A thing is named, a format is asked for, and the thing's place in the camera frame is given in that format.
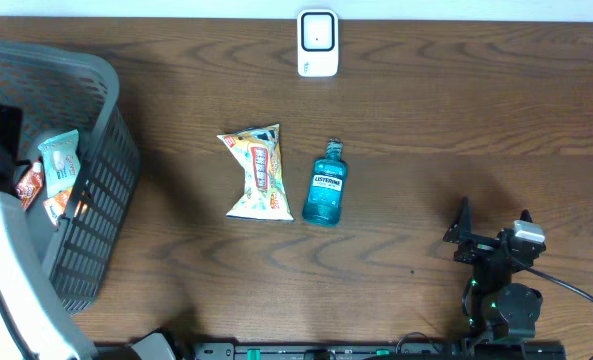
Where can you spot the grey plastic shopping basket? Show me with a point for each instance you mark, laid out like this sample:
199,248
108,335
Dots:
58,91

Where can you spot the blue Listerine mouthwash bottle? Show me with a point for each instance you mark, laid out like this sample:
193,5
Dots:
323,203

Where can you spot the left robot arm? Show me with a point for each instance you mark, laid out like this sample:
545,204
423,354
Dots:
33,322

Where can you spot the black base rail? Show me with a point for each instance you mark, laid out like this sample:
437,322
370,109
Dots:
405,351

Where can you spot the red brown snack bar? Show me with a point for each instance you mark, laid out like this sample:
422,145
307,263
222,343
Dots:
30,185

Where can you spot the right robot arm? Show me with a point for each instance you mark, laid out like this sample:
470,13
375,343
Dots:
499,310

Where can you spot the white barcode scanner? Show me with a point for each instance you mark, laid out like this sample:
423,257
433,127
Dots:
317,43

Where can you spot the orange Kleenex tissue pack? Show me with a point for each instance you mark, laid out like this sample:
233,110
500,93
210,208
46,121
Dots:
55,206

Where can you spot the yellow snack chip bag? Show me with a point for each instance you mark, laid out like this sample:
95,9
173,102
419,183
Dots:
257,151

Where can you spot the mint green wipes pack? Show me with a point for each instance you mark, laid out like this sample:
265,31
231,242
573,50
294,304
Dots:
60,161

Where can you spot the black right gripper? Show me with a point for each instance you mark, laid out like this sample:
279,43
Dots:
462,230

